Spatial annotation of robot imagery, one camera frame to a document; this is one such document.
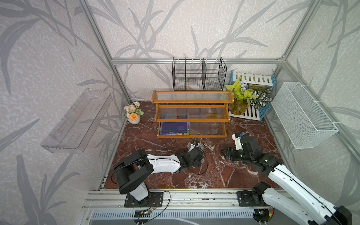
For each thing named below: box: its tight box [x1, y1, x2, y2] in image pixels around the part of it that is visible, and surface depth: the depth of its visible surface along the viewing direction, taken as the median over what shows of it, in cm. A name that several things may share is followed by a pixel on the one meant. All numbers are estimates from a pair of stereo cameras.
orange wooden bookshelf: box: [150, 90, 235, 139], surface depth 106 cm
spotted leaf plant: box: [248, 85, 273, 111], surface depth 91 cm
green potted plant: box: [225, 76, 259, 116], surface depth 95 cm
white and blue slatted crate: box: [228, 70, 277, 90], surface depth 101 cm
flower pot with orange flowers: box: [124, 101, 144, 125], surface depth 101 cm
